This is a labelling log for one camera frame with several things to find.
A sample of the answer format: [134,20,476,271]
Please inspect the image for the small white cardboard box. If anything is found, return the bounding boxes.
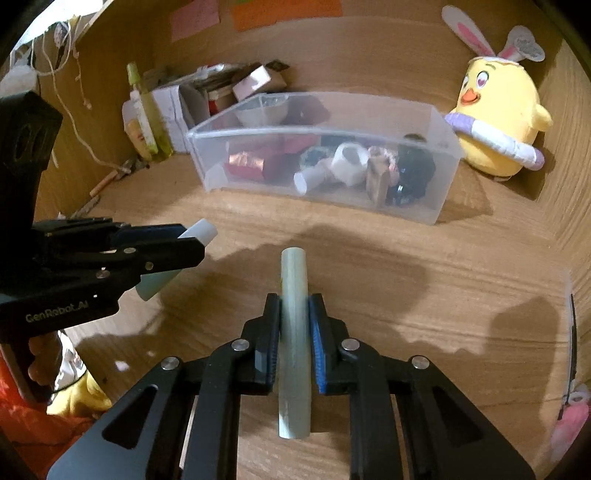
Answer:
[232,65,289,102]

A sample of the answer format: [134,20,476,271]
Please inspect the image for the dark green spray bottle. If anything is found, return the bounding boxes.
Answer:
[385,134,437,208]

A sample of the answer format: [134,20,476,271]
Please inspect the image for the stack of books and papers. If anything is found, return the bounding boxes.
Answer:
[143,60,289,93]

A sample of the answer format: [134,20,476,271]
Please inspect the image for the red paper packet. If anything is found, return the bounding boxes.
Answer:
[225,136,319,183]

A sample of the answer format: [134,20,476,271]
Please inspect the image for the person's left hand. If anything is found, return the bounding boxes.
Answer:
[27,331,63,386]

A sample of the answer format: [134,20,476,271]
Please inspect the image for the white roll with stem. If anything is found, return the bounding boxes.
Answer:
[294,142,370,195]

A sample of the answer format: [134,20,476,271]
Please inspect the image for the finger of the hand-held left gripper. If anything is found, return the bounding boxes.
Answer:
[90,239,205,300]
[69,218,188,254]

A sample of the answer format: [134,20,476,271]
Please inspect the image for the wooden handle tool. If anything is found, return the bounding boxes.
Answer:
[89,159,137,197]

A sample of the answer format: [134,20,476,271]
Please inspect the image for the white lotion tube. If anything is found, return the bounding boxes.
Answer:
[121,99,153,160]

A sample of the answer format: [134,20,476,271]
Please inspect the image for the copper foil wrapper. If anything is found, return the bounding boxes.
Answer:
[228,152,265,171]

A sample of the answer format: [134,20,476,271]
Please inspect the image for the clear plastic storage bin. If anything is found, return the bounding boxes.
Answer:
[185,91,464,226]

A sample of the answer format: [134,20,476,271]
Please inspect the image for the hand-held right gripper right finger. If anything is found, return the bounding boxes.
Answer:
[308,292,536,480]

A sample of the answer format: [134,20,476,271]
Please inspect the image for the pink paper note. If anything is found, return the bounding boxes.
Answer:
[170,0,221,42]

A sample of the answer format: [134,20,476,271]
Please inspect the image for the orange paper note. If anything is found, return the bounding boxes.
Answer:
[229,0,343,32]

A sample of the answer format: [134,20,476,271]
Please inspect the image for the yellow chick plush toy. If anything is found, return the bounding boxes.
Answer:
[441,4,553,182]

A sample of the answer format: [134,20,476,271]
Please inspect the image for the pink plush toy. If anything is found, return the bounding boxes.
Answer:
[551,383,591,462]

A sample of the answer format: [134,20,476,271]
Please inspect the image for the pale green stick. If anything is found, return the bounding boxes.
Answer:
[277,247,311,440]

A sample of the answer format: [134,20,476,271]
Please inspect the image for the small wooden tile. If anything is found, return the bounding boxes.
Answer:
[366,157,391,208]

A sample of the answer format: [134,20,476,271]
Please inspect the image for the pale mint bottle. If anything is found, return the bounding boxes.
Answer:
[136,219,218,302]

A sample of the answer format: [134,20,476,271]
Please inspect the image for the yellow-green spray bottle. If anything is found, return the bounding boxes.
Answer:
[126,62,174,158]

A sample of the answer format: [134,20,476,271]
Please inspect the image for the thin black strip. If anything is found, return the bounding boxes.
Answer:
[567,293,578,398]

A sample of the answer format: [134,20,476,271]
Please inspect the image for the white hanging cord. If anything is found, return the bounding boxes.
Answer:
[9,18,125,171]

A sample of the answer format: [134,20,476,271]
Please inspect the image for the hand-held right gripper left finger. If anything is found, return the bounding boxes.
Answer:
[46,292,282,480]

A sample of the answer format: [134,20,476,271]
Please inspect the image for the red book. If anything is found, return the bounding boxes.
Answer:
[208,90,236,116]

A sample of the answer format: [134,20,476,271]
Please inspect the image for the orange cloth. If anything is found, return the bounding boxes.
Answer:
[0,360,93,480]

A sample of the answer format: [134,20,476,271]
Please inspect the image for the dark green patterned item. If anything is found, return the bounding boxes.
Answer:
[300,147,334,168]

